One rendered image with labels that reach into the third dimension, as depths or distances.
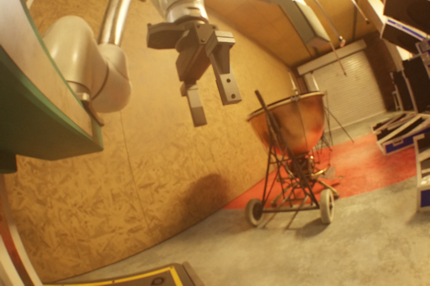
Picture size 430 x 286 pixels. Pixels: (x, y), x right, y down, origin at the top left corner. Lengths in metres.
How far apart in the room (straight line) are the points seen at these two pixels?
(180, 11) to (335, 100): 7.69
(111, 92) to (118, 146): 0.85
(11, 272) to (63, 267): 1.01
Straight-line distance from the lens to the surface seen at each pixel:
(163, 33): 0.34
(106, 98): 0.53
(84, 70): 0.40
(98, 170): 1.28
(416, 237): 0.94
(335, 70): 8.08
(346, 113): 7.89
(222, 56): 0.26
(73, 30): 0.44
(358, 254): 0.89
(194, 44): 0.30
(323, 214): 1.04
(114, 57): 0.57
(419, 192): 1.05
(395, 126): 3.01
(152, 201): 1.41
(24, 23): 0.16
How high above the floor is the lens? 0.60
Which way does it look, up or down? 8 degrees up
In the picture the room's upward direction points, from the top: 15 degrees counter-clockwise
